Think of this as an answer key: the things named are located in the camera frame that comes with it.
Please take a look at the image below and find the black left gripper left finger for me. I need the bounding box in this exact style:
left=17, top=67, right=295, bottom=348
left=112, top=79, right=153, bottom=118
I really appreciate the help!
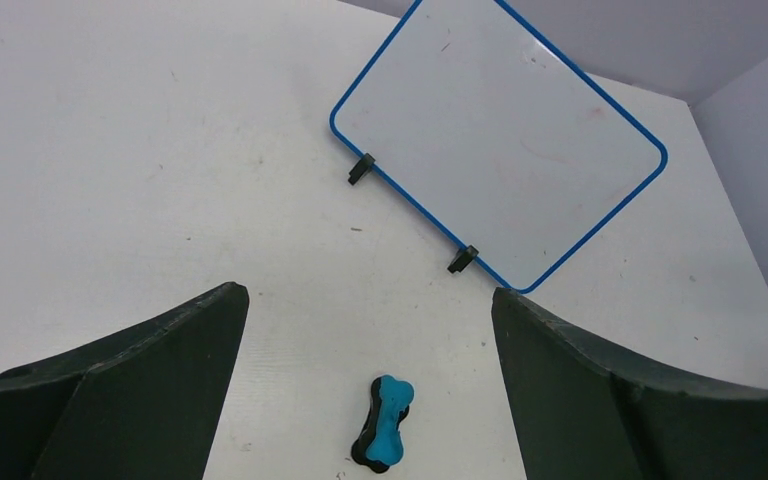
left=0, top=282, right=250, bottom=479

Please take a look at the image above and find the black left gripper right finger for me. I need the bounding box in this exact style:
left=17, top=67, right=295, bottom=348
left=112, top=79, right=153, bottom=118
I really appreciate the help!
left=491, top=288, right=768, bottom=479

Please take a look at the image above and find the teal whiteboard eraser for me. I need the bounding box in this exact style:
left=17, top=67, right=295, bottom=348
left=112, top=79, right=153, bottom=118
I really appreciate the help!
left=350, top=374, right=415, bottom=474

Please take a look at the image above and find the wire whiteboard stand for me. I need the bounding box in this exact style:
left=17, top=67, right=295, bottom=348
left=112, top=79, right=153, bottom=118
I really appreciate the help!
left=347, top=153, right=479, bottom=274

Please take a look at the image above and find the blue framed whiteboard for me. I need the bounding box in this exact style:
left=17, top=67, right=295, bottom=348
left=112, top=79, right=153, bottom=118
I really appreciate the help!
left=329, top=1, right=668, bottom=293

